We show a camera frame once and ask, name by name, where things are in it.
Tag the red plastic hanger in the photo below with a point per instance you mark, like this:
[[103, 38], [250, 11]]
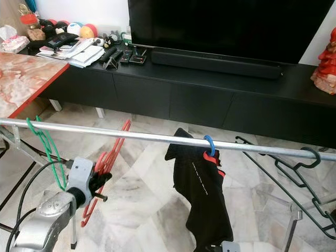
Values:
[[109, 157]]

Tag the blue plastic hanger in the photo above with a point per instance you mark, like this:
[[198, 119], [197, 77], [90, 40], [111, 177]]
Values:
[[212, 146]]

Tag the silver metal clothes rack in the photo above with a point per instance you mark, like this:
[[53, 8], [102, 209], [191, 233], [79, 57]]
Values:
[[163, 136]]

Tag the black shirt with red collar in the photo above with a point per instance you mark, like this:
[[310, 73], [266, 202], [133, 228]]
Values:
[[202, 199]]

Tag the marble table with red edge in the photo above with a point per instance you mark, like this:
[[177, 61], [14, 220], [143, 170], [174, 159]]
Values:
[[26, 79]]

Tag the black television console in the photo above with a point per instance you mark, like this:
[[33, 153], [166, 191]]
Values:
[[199, 105]]

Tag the black remote control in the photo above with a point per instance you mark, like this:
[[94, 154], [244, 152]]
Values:
[[110, 55]]

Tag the white paper stack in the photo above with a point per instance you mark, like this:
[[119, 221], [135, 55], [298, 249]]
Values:
[[86, 55]]

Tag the black wallet pouch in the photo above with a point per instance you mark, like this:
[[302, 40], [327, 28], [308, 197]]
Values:
[[63, 41]]

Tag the yellow red round plush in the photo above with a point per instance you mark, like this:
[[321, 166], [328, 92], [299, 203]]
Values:
[[90, 31]]

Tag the white blue round plush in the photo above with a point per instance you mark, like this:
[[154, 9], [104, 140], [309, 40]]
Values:
[[74, 29]]

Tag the white tissue pack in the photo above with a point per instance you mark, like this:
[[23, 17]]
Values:
[[14, 42]]

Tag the black soundbar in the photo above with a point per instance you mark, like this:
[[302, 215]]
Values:
[[215, 64]]

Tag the black flat television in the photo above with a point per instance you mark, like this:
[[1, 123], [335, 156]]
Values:
[[226, 26]]

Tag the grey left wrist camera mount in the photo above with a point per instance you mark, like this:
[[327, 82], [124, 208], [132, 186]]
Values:
[[81, 178]]

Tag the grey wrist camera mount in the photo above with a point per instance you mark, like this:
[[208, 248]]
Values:
[[230, 247], [81, 178]]

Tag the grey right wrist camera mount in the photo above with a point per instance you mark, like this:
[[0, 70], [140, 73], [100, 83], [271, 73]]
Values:
[[230, 247]]

